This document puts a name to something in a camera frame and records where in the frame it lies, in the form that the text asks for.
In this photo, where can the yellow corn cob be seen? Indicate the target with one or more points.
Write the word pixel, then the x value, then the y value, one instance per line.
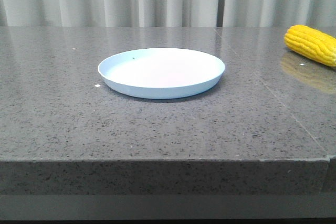
pixel 312 44

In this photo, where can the light blue round plate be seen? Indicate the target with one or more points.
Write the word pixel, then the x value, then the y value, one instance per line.
pixel 161 73

